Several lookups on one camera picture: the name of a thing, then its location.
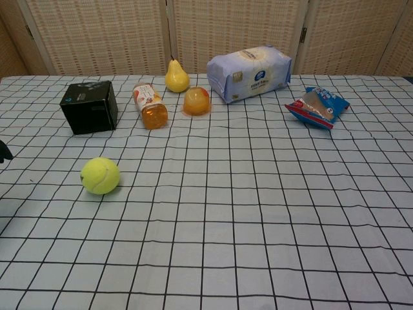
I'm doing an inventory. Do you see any yellow pear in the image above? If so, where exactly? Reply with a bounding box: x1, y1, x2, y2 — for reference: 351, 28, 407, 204
165, 57, 190, 94

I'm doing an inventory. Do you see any yellow tennis ball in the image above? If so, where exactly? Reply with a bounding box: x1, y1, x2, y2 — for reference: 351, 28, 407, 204
80, 156, 121, 195

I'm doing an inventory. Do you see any blue red snack bag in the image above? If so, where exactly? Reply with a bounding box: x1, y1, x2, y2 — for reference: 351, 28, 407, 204
284, 86, 351, 131

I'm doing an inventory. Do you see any orange jelly cup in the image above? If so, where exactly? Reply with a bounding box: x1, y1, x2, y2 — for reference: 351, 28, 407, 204
182, 86, 213, 117

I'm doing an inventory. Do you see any light blue checked tablecloth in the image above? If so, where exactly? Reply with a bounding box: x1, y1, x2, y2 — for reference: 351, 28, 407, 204
0, 74, 413, 310

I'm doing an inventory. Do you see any orange juice bottle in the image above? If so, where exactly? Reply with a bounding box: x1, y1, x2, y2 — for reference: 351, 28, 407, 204
132, 82, 170, 130

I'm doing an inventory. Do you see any black cardboard box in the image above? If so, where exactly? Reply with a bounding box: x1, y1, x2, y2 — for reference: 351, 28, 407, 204
59, 80, 119, 136

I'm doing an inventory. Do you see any woven folding screen panel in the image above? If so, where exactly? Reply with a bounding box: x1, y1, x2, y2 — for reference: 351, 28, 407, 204
295, 0, 407, 76
376, 0, 413, 77
0, 0, 36, 78
19, 0, 172, 77
166, 0, 312, 75

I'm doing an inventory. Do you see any lilac tissue pack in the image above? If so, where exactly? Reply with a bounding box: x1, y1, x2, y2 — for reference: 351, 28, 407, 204
206, 45, 293, 105

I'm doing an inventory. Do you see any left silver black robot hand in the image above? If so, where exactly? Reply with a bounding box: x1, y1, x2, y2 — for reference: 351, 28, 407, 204
0, 140, 14, 164

